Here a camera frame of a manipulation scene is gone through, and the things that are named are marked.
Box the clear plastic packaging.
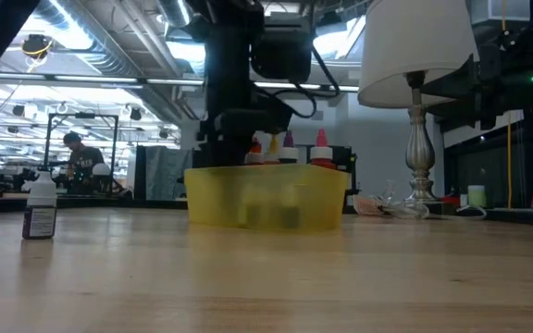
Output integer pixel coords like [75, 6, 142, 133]
[379, 179, 430, 221]

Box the white cord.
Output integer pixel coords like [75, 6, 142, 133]
[454, 204, 489, 221]

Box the small dark dropper bottle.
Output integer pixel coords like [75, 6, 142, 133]
[21, 169, 58, 241]

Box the black aluminium table frame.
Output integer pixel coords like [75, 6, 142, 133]
[0, 196, 533, 228]

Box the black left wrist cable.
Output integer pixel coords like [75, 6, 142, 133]
[254, 43, 341, 119]

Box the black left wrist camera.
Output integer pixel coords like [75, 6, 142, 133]
[251, 16, 313, 85]

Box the yellow black cable reel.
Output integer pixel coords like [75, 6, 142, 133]
[19, 33, 56, 61]

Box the purple food coloring bottle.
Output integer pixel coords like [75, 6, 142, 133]
[279, 130, 300, 164]

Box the black printer box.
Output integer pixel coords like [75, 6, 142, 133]
[335, 145, 359, 195]

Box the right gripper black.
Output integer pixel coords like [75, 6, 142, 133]
[421, 43, 502, 132]

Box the yellow translucent plastic bin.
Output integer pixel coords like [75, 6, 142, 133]
[183, 164, 350, 232]

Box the red food coloring bottle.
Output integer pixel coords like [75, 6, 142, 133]
[310, 128, 337, 170]

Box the black background rig frame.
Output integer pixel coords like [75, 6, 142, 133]
[43, 112, 120, 175]

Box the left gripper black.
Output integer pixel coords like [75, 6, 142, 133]
[198, 22, 294, 167]

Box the silver ventilation duct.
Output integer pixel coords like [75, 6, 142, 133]
[39, 0, 193, 78]

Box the orange food coloring bottle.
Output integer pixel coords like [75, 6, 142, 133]
[246, 137, 266, 166]

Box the pink mesh packaging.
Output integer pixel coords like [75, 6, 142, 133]
[353, 193, 384, 216]

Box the person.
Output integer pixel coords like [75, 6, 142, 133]
[60, 132, 110, 195]

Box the white shade table lamp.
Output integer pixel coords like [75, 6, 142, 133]
[357, 0, 480, 204]

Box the pale green cup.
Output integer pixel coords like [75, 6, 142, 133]
[467, 184, 488, 208]

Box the yellow food coloring bottle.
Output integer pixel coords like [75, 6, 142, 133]
[265, 134, 280, 164]

